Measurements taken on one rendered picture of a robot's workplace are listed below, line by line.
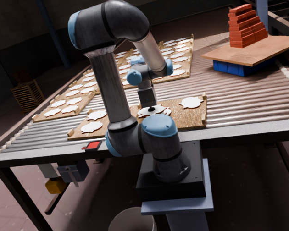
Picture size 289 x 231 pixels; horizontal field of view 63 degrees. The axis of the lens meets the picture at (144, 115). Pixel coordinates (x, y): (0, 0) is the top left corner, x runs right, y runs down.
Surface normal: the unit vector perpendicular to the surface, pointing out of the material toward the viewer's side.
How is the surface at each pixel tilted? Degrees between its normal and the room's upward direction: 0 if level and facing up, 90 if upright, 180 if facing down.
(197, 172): 1
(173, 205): 0
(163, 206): 0
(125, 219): 87
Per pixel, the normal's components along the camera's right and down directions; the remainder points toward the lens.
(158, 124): -0.16, -0.87
